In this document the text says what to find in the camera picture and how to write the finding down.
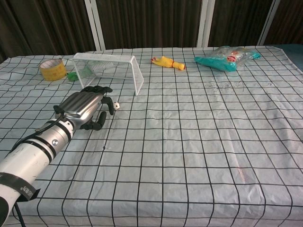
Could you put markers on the white metal frame post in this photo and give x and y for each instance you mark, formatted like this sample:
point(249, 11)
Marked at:
point(268, 22)
point(94, 23)
point(204, 22)

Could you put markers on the teal plastic snack bag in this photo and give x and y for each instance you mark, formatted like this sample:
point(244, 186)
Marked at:
point(225, 59)

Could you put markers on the yellow packing tape roll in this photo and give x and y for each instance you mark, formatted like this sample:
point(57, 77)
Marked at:
point(52, 70)

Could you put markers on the small green toy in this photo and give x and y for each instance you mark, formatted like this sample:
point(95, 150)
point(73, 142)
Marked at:
point(72, 76)

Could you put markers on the white grid checked tablecloth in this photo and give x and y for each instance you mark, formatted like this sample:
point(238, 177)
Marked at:
point(177, 142)

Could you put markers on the small white soccer ball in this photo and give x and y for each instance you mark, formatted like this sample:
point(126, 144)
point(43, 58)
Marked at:
point(116, 106)

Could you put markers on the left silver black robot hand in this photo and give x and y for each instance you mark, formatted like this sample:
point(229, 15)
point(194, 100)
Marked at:
point(79, 105)

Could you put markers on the yellow rubber chicken toy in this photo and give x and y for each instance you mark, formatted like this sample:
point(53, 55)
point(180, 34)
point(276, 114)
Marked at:
point(168, 62)

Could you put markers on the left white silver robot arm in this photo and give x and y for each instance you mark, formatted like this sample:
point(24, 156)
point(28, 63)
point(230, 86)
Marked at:
point(35, 153)

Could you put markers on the dark brown curtain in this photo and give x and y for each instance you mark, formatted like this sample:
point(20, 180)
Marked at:
point(47, 23)

